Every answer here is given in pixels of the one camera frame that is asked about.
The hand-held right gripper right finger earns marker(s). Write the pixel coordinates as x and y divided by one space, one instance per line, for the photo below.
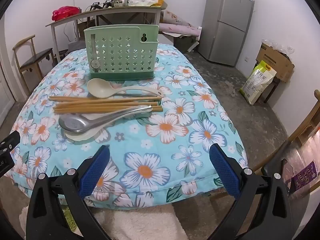
223 170

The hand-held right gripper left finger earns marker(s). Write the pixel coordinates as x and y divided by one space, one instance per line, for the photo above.
96 170

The large metal spoon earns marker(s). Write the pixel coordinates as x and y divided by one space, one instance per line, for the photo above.
72 123

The green plastic utensil holder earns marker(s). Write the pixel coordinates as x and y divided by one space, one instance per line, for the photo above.
120 55

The green fluffy rug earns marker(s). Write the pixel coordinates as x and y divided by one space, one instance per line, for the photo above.
68 217

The floral blue blanket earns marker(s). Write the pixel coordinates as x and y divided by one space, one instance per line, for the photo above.
175 135

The white door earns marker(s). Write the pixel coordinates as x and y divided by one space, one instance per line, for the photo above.
5 87

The white fluffy rug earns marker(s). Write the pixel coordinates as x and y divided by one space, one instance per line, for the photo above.
140 225

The purple packet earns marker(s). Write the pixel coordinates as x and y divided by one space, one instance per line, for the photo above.
303 175

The light wooden chair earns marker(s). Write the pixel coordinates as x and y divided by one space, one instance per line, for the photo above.
297 135

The dark wooden stool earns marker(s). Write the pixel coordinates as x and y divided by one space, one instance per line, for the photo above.
271 90

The yellow green rice bag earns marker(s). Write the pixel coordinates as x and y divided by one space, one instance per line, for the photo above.
257 82

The wooden chair with dark seat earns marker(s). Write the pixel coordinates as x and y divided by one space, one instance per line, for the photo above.
36 58

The brown cardboard box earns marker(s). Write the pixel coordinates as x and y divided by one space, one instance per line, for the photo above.
275 60

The white board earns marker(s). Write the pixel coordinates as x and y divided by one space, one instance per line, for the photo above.
193 46

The grey refrigerator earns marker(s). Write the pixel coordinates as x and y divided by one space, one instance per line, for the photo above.
225 25

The rolled pink fabric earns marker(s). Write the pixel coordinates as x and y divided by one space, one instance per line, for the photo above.
180 29

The red plastic bag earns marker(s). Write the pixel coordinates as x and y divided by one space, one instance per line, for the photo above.
65 13

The rolled floral fabric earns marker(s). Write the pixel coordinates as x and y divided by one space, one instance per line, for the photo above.
177 18

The grey long table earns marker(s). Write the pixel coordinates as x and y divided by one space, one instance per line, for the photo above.
105 11

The white plastic bag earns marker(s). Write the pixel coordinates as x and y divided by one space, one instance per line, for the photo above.
142 1

